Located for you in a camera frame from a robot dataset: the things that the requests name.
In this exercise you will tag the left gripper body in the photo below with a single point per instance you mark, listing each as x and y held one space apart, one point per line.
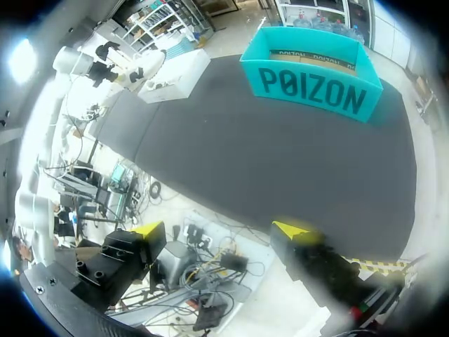
101 68

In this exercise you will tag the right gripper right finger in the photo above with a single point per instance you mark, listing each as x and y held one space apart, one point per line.
312 259

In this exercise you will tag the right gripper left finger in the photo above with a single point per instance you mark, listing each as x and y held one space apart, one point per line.
115 259

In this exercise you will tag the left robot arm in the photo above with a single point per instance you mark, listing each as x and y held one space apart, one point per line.
68 61

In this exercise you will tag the white shoebox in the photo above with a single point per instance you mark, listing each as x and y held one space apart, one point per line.
172 80

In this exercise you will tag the person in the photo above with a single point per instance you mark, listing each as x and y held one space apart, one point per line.
21 247

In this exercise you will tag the teal box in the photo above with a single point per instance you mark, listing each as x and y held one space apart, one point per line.
308 87

